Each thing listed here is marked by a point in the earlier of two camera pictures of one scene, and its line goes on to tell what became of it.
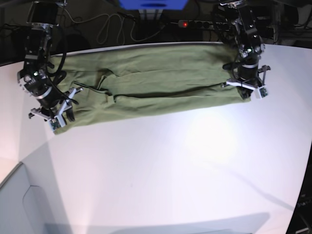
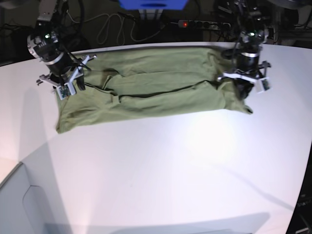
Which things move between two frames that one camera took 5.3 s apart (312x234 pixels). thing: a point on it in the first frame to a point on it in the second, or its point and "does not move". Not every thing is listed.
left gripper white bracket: x=58 y=116 to x=75 y=74
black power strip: x=204 y=24 does not move
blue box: x=153 y=4 does not move
